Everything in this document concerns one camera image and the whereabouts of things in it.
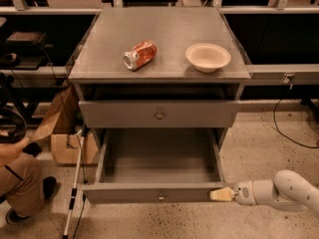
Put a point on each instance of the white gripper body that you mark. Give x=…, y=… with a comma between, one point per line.
x=244, y=193

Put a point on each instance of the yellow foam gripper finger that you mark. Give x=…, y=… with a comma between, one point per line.
x=225, y=194

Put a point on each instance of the grey drawer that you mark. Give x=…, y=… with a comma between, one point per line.
x=156, y=165
x=126, y=114

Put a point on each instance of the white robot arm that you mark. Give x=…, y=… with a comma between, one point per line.
x=286, y=191

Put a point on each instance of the grey top drawer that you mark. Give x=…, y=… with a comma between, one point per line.
x=126, y=114

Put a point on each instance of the grey drawer cabinet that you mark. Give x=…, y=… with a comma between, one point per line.
x=100, y=74

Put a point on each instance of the person hand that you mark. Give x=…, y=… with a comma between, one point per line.
x=11, y=151

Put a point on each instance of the white paper bowl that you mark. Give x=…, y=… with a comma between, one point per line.
x=207, y=58

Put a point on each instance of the white metal pole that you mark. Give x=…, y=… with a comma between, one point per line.
x=81, y=139

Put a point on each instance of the orange soda can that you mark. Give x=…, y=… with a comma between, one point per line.
x=139, y=55

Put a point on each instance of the cardboard box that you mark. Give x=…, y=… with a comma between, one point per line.
x=65, y=148

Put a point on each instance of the person leg khaki trousers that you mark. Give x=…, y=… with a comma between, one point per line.
x=21, y=182

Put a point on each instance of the black shoe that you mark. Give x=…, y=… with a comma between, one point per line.
x=12, y=218

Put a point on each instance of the black controller device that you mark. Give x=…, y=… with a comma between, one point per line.
x=18, y=130

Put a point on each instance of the black equipment on shelf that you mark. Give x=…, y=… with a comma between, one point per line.
x=25, y=51

